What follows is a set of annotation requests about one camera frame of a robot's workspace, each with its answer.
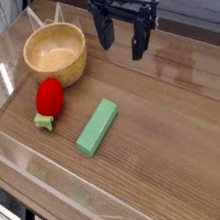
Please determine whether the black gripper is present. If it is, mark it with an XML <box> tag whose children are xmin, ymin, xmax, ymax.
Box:
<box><xmin>89</xmin><ymin>0</ymin><xmax>159</xmax><ymax>61</ymax></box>

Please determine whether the red plush strawberry toy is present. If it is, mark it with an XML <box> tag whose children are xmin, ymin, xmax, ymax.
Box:
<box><xmin>34</xmin><ymin>78</ymin><xmax>64</xmax><ymax>131</ymax></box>

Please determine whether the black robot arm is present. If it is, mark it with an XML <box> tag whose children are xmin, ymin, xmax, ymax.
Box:
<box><xmin>88</xmin><ymin>0</ymin><xmax>159</xmax><ymax>61</ymax></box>

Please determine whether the wooden bowl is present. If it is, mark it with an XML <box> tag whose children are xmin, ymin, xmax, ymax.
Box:
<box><xmin>22</xmin><ymin>22</ymin><xmax>88</xmax><ymax>88</ymax></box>

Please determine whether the green rectangular block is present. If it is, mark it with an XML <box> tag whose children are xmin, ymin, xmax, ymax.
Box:
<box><xmin>76</xmin><ymin>99</ymin><xmax>118</xmax><ymax>157</ymax></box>

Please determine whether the clear acrylic tray wall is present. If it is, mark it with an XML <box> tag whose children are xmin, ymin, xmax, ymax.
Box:
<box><xmin>0</xmin><ymin>0</ymin><xmax>220</xmax><ymax>220</ymax></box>

